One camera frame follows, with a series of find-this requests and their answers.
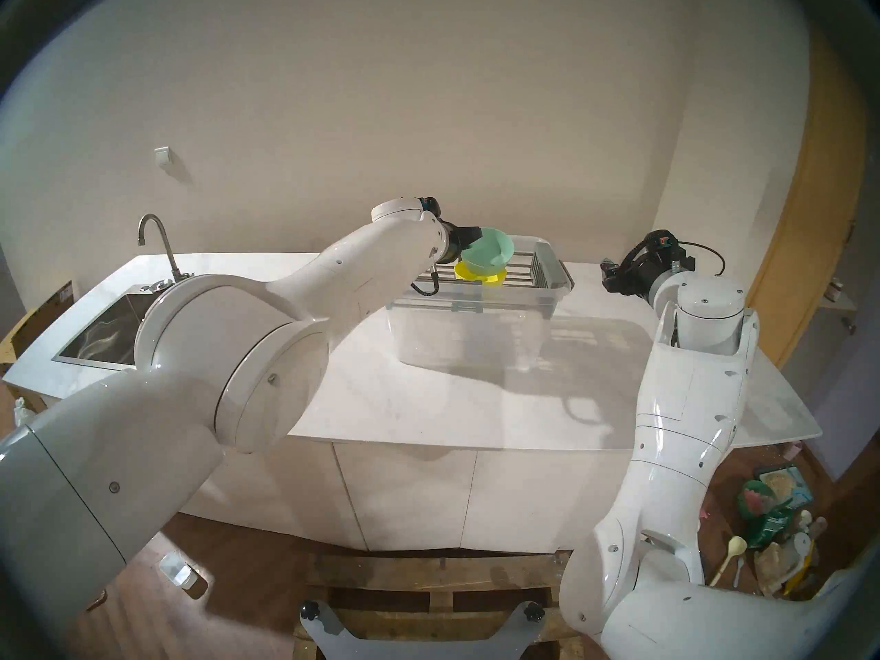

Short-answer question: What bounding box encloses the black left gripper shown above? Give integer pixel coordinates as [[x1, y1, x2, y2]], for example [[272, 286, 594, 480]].
[[437, 223, 485, 265]]

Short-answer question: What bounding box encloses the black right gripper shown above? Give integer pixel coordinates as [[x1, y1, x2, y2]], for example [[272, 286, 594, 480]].
[[602, 250, 694, 296]]

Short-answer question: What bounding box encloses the mint green bowl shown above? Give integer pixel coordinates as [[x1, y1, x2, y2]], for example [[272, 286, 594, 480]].
[[459, 228, 515, 271]]

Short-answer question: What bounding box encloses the yellow bowl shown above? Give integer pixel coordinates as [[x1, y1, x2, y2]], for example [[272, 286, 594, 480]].
[[454, 256, 508, 283]]

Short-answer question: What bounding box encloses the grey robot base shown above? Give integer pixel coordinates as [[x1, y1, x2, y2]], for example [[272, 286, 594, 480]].
[[299, 600, 547, 660]]

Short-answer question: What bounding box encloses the grey metal drying rack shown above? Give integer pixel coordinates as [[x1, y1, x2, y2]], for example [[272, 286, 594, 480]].
[[412, 243, 568, 314]]

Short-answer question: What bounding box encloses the clear plastic storage box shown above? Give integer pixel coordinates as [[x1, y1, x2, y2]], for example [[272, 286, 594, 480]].
[[384, 234, 575, 372]]

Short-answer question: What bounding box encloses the white counter cabinet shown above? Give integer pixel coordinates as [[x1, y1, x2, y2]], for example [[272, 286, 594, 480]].
[[179, 439, 640, 555]]

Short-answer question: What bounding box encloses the teal food tray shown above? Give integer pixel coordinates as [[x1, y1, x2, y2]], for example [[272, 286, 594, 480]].
[[756, 465, 813, 509]]

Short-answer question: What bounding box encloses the green snack bag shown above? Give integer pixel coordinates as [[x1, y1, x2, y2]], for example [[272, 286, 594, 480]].
[[739, 480, 795, 549]]

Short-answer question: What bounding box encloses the cream wooden spoon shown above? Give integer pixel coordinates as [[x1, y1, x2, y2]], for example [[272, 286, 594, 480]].
[[708, 536, 748, 589]]

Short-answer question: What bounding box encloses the chrome gooseneck faucet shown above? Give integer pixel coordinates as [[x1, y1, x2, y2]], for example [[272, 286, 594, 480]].
[[137, 214, 197, 293]]

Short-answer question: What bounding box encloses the stainless steel sink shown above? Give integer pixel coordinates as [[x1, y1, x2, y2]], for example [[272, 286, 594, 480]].
[[54, 291, 155, 372]]

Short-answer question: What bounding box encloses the brown cardboard box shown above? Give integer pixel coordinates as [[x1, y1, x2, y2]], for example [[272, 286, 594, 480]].
[[0, 280, 76, 364]]

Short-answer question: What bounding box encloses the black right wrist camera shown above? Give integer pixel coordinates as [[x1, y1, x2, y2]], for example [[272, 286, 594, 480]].
[[639, 230, 683, 257]]

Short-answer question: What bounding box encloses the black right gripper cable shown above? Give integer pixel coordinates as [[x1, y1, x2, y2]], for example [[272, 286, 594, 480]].
[[677, 241, 727, 276]]

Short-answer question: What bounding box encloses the wooden door frame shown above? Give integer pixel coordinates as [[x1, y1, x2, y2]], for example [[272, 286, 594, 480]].
[[746, 26, 868, 371]]

